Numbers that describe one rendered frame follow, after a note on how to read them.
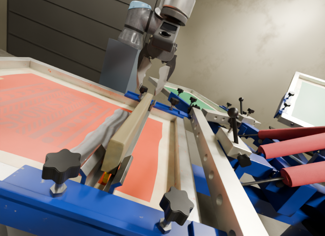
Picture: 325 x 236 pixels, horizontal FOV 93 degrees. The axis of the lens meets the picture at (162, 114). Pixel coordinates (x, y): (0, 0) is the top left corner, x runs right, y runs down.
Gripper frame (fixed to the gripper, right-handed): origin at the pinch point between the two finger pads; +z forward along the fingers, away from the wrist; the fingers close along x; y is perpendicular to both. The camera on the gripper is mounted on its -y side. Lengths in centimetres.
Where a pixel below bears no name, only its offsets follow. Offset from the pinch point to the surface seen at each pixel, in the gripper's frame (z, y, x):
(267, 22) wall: -118, 252, -121
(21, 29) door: 50, 304, 328
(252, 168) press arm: 10.5, -2.5, -38.5
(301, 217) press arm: 21, -2, -64
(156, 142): 16.7, 2.4, -8.7
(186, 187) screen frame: 13.3, -17.0, -16.6
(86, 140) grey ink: 16.3, -9.7, 9.5
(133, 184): 16.8, -17.8, -5.7
